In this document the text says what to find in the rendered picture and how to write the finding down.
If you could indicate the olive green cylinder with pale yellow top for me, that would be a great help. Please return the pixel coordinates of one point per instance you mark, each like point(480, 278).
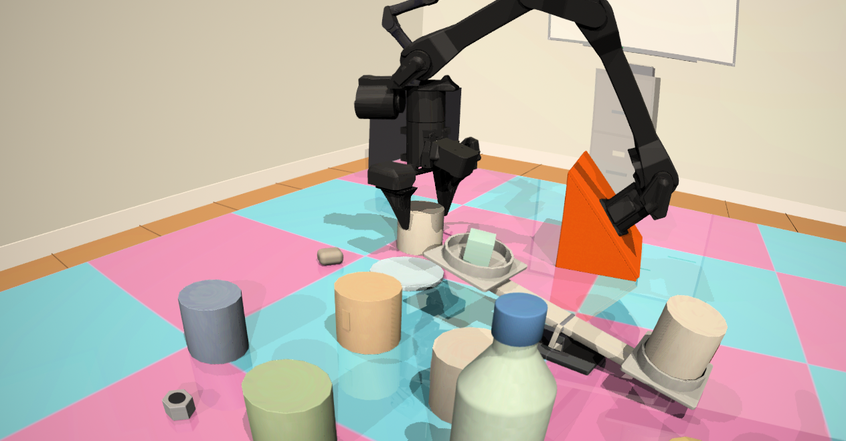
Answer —
point(289, 400)

